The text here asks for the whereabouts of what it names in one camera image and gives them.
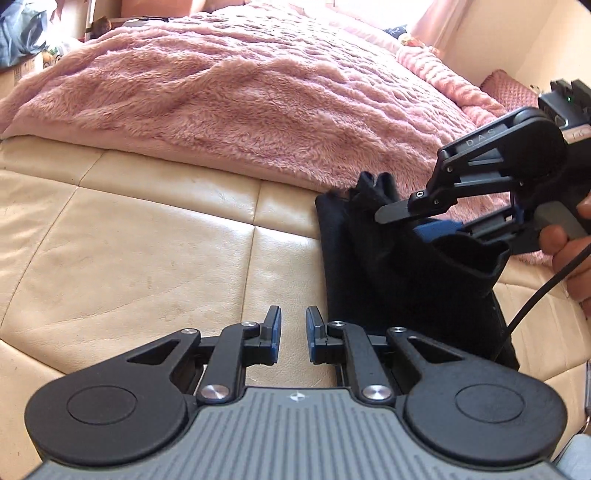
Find cream leather bed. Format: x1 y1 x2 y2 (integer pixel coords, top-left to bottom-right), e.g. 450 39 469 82
0 136 591 480

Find person's right hand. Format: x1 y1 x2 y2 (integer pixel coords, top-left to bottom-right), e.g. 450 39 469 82
539 194 591 319

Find black pants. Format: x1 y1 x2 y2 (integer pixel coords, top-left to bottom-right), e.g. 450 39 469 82
314 171 520 370

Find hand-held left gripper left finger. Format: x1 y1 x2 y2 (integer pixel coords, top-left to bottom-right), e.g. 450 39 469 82
124 305 283 404

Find mauve fluffy blanket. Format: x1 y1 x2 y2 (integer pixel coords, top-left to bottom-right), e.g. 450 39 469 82
0 0 559 267

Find light pink plush blanket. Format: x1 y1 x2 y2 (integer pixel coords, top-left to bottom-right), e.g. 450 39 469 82
394 44 509 123

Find cardboard box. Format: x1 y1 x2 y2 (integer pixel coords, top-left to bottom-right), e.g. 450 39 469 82
0 48 47 90

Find white plastic bag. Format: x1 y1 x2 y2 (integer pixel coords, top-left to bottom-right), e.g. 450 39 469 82
44 39 84 58

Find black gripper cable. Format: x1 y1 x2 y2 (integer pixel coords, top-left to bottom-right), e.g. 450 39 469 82
505 242 591 335

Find pink curtain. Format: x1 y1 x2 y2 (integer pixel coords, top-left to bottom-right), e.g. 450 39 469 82
411 0 446 49

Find person's light jeans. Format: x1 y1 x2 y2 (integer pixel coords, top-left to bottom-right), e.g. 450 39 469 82
551 434 591 480

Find blue clothing pile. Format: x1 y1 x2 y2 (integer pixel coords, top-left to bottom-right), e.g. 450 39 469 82
0 0 40 70

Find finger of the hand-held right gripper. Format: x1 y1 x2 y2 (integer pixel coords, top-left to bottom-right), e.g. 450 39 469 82
413 205 514 259
374 115 513 227

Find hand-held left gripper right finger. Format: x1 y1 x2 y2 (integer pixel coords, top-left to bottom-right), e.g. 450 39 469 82
305 306 467 404

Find pink textured pillow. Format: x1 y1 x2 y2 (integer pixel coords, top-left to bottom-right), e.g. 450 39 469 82
480 69 543 109

